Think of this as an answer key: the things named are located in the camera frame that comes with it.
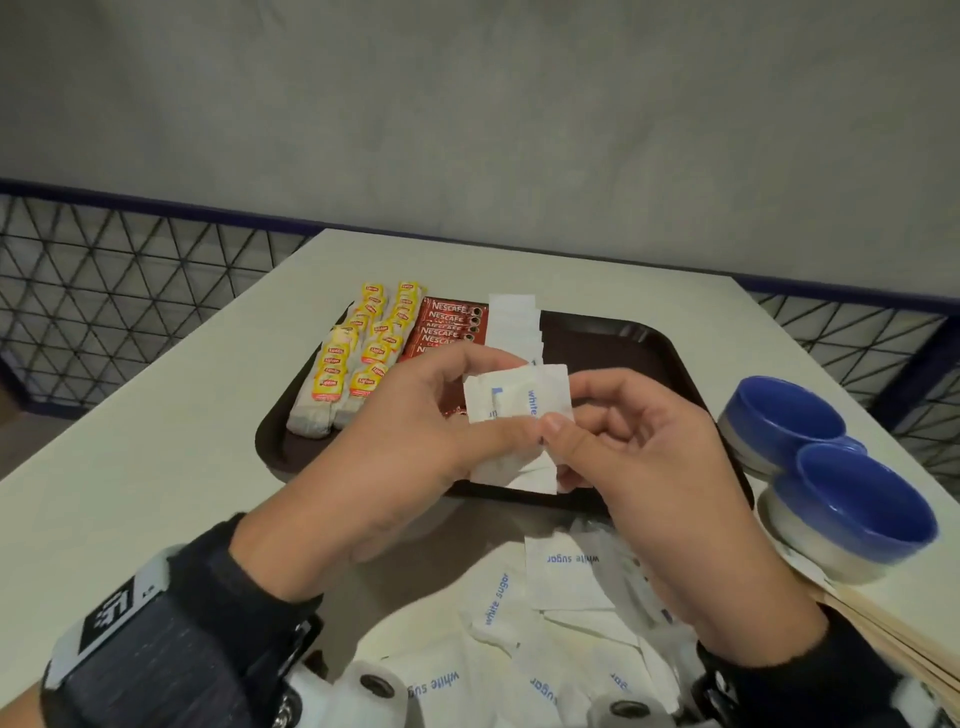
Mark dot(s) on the person's right hand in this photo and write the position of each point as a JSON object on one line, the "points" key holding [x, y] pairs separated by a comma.
{"points": [[675, 510]]}

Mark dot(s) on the bundle of wooden stir sticks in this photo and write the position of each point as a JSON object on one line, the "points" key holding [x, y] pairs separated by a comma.
{"points": [[900, 637]]}

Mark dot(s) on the black right wrist band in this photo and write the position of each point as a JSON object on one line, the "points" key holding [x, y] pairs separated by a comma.
{"points": [[825, 682]]}

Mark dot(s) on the black left wrist band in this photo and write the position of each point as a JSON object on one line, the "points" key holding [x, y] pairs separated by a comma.
{"points": [[187, 652]]}

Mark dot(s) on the person's left hand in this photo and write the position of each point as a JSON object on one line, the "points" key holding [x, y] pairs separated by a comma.
{"points": [[375, 480]]}

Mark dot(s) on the black wrist band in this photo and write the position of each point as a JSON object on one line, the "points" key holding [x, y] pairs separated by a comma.
{"points": [[187, 652], [825, 682]]}

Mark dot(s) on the white box with marker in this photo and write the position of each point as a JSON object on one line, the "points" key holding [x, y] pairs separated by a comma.
{"points": [[352, 701]]}

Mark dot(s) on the blue cup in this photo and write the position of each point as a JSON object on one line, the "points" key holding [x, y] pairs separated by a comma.
{"points": [[847, 517], [765, 420]]}

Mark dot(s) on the brown plastic tray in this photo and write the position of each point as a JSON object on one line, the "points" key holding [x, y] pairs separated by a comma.
{"points": [[622, 352]]}

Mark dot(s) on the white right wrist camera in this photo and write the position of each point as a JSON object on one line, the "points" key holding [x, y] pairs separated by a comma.
{"points": [[630, 712]]}

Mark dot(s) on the row of white sugar packets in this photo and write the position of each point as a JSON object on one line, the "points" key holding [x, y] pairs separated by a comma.
{"points": [[514, 322]]}

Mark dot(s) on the white sugar sachets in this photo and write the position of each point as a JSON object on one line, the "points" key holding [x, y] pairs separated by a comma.
{"points": [[570, 570]]}

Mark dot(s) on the white sugar packet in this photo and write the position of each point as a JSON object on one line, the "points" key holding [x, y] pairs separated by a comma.
{"points": [[517, 472], [480, 397], [551, 390]]}

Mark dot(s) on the row of red Nescafe sachets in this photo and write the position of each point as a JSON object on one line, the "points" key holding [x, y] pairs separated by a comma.
{"points": [[442, 315]]}

